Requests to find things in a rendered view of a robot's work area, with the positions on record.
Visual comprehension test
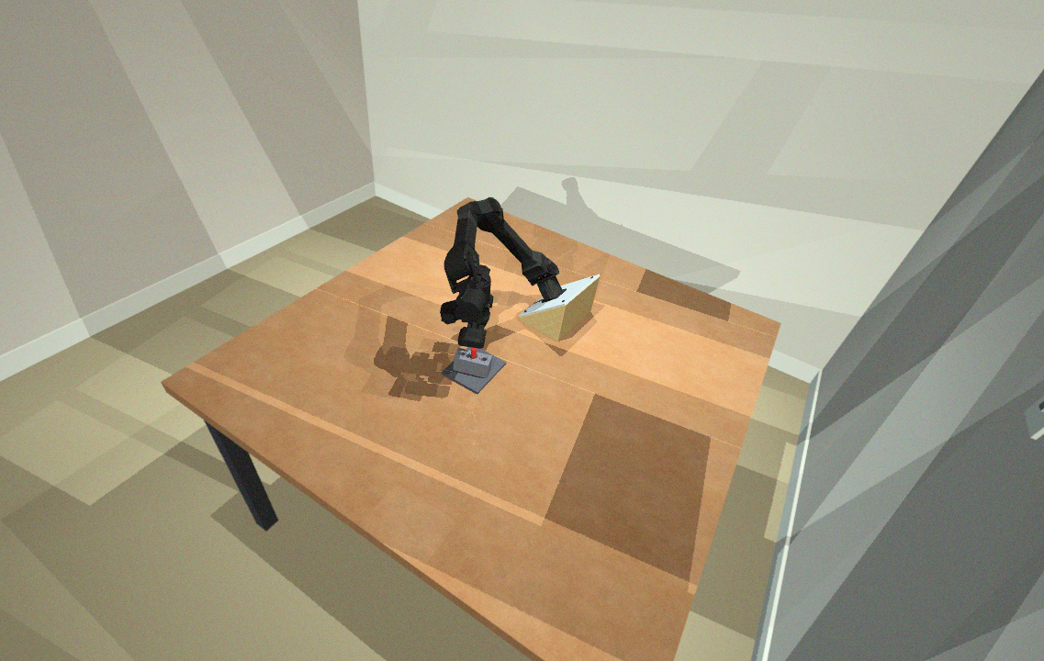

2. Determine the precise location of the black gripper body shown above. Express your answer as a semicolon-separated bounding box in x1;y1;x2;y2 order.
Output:
458;294;493;349

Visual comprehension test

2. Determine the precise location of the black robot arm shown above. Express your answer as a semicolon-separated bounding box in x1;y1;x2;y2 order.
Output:
440;197;567;324

